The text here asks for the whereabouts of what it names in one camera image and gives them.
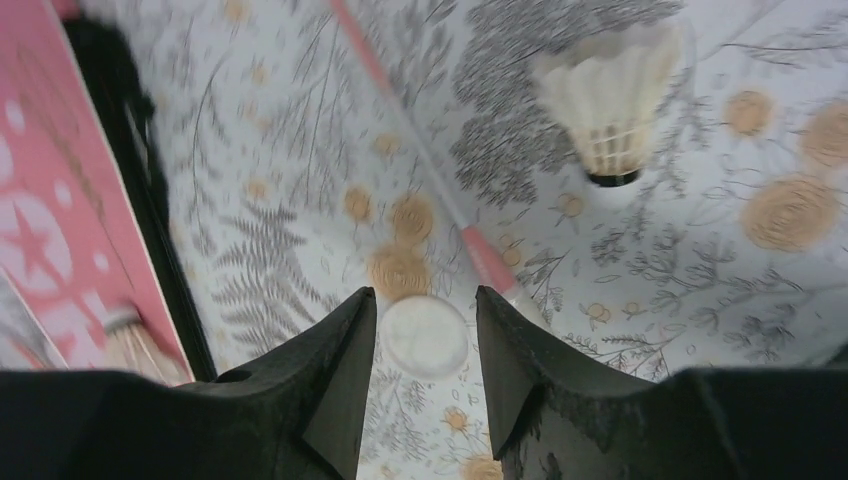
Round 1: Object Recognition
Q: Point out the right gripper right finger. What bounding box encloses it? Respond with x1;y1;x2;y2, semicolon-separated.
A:
476;286;847;479

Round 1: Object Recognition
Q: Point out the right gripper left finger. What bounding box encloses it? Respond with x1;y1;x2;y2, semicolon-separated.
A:
1;287;376;479

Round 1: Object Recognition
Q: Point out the right pink badminton racket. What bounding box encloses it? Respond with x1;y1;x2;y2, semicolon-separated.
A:
327;0;551;326

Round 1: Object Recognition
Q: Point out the floral patterned table mat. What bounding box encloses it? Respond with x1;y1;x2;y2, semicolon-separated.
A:
82;1;847;479

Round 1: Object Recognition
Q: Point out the pink racket cover bag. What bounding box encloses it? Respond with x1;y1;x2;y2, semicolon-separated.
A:
1;1;215;382

